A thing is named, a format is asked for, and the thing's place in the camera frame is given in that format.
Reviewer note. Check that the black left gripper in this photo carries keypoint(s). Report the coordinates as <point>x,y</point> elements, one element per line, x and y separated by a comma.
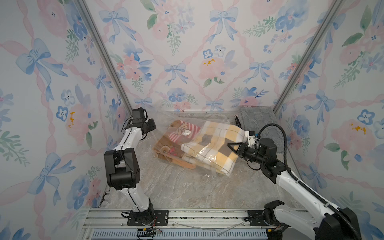
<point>153,126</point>

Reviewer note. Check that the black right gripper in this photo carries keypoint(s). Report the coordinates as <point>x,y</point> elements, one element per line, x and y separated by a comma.
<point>244,150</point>

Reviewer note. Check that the orange cream striped blanket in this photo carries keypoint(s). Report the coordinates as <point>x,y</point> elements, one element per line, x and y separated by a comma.
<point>210,146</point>

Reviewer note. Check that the grey fluffy blanket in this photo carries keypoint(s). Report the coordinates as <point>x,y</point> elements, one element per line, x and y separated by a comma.
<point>254,118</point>

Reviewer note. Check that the clear plastic vacuum bag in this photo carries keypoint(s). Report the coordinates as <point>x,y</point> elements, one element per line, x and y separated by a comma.
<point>163,119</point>

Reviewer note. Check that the black white patterned blanket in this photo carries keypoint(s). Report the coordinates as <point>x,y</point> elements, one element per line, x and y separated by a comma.
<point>237,121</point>

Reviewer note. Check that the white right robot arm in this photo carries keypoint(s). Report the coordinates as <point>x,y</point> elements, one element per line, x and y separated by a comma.
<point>322,220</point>

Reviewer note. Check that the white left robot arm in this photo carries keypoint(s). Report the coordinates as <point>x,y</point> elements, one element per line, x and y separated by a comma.
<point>123,170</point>

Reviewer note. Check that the white round bag valve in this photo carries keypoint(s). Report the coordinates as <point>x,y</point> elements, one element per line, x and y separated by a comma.
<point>187,133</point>

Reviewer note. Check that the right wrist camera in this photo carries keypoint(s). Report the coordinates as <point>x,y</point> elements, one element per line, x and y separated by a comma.
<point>252,139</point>

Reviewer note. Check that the left aluminium corner post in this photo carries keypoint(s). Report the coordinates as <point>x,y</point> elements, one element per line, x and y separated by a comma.
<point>95,34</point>

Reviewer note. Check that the aluminium corner post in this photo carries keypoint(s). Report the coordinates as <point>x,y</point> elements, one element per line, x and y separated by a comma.
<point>95,34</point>
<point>321,31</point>

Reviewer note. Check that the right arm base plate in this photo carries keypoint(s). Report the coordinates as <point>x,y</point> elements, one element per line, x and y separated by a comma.
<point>258,218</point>

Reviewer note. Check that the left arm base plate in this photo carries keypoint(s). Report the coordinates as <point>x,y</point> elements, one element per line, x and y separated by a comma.
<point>158,218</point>

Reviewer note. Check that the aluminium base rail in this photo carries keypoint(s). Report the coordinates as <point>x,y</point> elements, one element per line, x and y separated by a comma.
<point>188,224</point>

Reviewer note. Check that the right aluminium corner post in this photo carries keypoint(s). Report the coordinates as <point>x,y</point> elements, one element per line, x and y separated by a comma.
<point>321,31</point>

